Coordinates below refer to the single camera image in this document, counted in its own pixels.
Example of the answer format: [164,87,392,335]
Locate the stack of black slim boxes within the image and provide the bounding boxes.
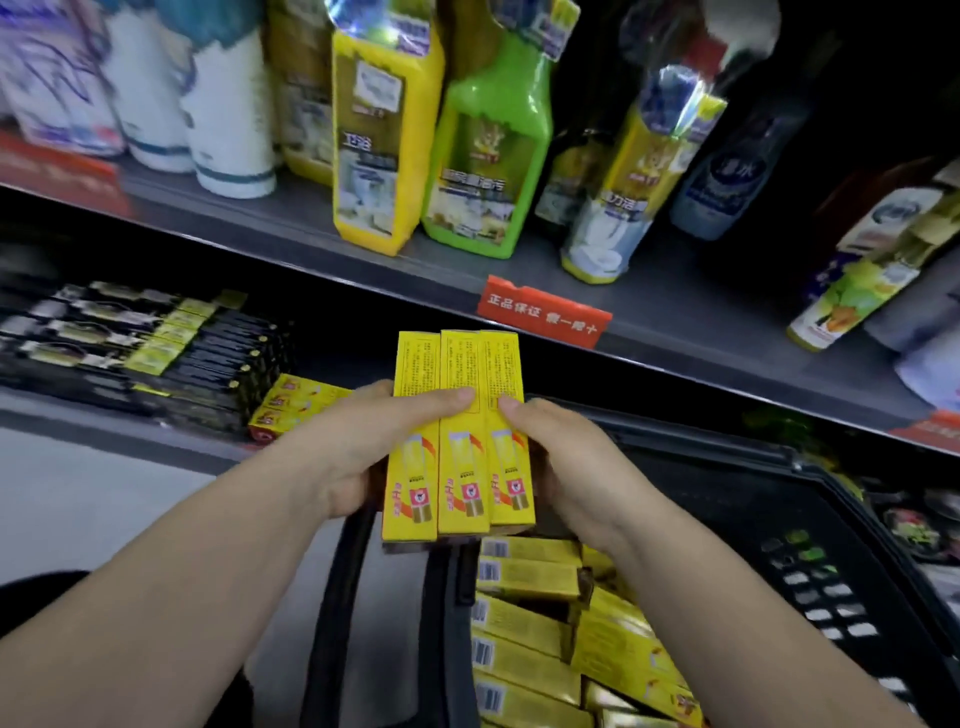
[0,279,295,438]

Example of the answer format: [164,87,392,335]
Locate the grey lower shelf board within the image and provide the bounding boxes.
[0,388,260,478]

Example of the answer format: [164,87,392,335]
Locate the red shelf label tag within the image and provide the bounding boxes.
[476,274,615,351]

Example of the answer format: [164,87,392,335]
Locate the person's right forearm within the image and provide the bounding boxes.
[592,504,927,728]

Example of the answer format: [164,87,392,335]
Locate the pile of yellow cartons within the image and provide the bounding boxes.
[469,534,708,728]

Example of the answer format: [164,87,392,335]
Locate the green cleaner bottle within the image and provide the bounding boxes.
[420,0,558,261]

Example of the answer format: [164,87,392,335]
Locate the person's left hand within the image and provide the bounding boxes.
[287,378,478,522]

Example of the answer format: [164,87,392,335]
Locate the dark cleaner bottle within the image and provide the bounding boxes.
[534,112,618,240]

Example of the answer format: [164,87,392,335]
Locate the person's right hand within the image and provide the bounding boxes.
[497,394,663,558]

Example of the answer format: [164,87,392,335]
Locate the slim yellow cleaner bottle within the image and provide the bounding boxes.
[560,63,729,287]

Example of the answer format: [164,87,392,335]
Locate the colourful packets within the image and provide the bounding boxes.
[855,474,960,601]

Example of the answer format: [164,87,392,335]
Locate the dark blue spray bottle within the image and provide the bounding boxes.
[669,0,819,243]

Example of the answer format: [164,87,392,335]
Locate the yellow slim carton box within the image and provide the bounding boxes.
[479,330,538,531]
[381,332,443,546]
[436,329,493,539]

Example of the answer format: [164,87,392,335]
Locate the grey pouch pack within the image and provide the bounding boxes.
[862,247,960,414]

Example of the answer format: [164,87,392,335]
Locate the white green fruit-print bottle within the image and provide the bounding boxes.
[786,159,960,354]

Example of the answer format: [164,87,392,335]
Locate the red shelf edge strip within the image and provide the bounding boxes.
[888,409,960,456]
[0,129,136,220]

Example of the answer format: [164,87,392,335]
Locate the white bottle with teal cap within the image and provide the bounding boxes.
[96,0,198,175]
[156,0,279,201]

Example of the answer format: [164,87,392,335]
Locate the grey metal shelf board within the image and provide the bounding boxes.
[0,153,960,459]

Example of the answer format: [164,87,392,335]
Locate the black plastic shopping basket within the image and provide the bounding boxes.
[300,396,960,728]

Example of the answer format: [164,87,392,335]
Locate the person's left forearm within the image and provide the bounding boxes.
[0,448,333,728]

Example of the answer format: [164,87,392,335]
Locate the tall yellow cleaner bottle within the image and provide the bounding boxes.
[330,0,447,258]

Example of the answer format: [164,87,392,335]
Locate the small yellow red boxes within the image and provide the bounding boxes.
[246,372,354,446]

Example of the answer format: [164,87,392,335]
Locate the white purple printed pack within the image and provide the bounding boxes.
[0,0,127,160]

